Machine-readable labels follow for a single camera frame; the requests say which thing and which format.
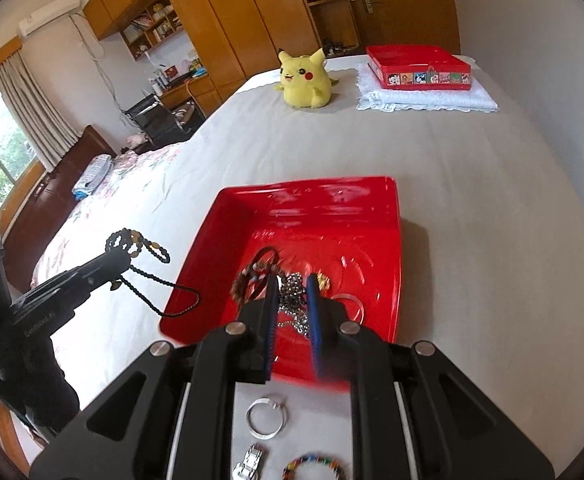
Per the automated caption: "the silver bangle ring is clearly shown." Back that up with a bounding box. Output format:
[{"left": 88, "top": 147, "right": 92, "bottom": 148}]
[{"left": 245, "top": 395, "right": 289, "bottom": 442}]

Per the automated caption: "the black beaded necklace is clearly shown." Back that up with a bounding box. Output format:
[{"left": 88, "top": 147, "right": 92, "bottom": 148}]
[{"left": 104, "top": 227, "right": 201, "bottom": 319}]

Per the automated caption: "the multicolour beaded bracelet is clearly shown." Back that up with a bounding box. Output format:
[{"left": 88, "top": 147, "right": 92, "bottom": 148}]
[{"left": 281, "top": 453, "right": 349, "bottom": 480}]

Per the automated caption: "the silver ball chain necklace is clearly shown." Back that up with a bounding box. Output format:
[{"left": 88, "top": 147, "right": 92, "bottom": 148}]
[{"left": 275, "top": 271, "right": 318, "bottom": 346}]

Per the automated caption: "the dark wooden headboard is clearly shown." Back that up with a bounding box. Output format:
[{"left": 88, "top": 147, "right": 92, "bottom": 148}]
[{"left": 3, "top": 126, "right": 115, "bottom": 292}]

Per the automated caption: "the blue white folded cloth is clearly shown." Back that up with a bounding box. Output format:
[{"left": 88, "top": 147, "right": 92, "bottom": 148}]
[{"left": 71, "top": 154, "right": 114, "bottom": 202}]

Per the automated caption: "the floral pink bedsheet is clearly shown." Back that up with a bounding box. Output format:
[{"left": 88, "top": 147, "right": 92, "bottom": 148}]
[{"left": 30, "top": 142, "right": 185, "bottom": 286}]

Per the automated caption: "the beige window curtain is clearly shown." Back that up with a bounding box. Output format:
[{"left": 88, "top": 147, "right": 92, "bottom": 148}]
[{"left": 0, "top": 50, "right": 80, "bottom": 172}]

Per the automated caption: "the red plastic tray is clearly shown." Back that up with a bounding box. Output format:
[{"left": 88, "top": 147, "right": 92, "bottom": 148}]
[{"left": 158, "top": 174, "right": 404, "bottom": 386}]

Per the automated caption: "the black office chair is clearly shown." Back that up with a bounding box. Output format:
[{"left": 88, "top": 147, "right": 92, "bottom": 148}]
[{"left": 124, "top": 94, "right": 205, "bottom": 148}]

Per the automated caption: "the wooden desk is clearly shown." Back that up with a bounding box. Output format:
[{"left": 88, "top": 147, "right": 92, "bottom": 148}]
[{"left": 161, "top": 75, "right": 222, "bottom": 117}]

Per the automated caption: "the white air conditioner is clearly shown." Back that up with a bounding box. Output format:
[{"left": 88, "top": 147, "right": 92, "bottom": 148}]
[{"left": 17, "top": 0, "right": 81, "bottom": 39}]

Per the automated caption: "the white folded towel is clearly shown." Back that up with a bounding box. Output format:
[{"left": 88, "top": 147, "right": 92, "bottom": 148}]
[{"left": 357, "top": 64, "right": 499, "bottom": 113}]

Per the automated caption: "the yellow Pikachu plush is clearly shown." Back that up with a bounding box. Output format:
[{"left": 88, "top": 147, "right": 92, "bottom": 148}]
[{"left": 275, "top": 49, "right": 339, "bottom": 108}]

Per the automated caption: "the wooden wardrobe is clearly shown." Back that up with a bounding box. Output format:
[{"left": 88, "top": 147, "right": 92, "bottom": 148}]
[{"left": 83, "top": 0, "right": 360, "bottom": 103}]

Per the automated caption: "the red decorated tin box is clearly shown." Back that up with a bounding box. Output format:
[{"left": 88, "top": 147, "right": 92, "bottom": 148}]
[{"left": 367, "top": 44, "right": 472, "bottom": 91}]

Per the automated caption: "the wooden door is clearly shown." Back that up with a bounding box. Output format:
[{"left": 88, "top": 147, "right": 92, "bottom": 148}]
[{"left": 353, "top": 0, "right": 461, "bottom": 53}]

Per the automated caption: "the wooden wall bookshelf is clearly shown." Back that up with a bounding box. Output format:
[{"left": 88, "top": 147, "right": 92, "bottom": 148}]
[{"left": 120, "top": 0, "right": 183, "bottom": 60}]

